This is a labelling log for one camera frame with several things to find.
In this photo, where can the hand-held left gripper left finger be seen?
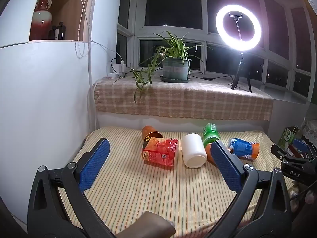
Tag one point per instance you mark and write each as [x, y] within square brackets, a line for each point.
[95, 163]

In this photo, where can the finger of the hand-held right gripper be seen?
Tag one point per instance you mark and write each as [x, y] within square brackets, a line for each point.
[279, 151]
[300, 144]

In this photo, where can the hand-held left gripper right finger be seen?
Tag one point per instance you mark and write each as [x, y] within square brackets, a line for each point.
[226, 164]

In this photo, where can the plain orange cup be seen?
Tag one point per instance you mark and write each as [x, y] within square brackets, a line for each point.
[209, 152]

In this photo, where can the blue and orange cup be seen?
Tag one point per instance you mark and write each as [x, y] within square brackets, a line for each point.
[241, 147]

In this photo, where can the white plastic cup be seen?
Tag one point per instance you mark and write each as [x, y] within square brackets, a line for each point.
[193, 151]

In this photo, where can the brown orange paper cup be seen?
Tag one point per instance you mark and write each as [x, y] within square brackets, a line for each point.
[148, 132]

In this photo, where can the red instant noodle cup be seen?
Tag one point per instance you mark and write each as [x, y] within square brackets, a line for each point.
[161, 153]

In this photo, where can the green paper box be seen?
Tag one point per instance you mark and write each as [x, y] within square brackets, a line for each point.
[287, 135]

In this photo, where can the lace cloth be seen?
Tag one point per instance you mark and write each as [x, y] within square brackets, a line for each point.
[310, 129]

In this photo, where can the striped yellow mat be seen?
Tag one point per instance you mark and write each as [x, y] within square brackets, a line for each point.
[148, 191]

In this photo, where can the plaid cloth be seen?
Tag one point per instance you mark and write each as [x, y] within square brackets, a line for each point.
[198, 101]

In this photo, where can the brown rounded object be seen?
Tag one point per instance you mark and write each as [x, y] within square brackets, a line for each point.
[146, 224]

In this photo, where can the white power strip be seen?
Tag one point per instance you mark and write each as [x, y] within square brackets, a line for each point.
[112, 75]

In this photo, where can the black tripod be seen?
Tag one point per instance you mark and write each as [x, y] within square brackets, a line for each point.
[240, 67]

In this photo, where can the white charger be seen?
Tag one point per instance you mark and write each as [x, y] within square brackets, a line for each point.
[118, 67]

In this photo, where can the dark pot saucer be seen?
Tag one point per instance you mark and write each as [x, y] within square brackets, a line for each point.
[164, 79]

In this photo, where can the green flower pot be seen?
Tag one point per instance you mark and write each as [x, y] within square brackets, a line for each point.
[176, 69]

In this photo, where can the spider plant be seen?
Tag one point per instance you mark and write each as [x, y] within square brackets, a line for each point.
[173, 49]

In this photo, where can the dark glass bottle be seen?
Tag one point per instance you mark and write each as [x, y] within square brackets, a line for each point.
[60, 31]
[52, 32]

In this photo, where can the red and white vase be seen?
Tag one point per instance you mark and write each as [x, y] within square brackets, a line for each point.
[42, 19]

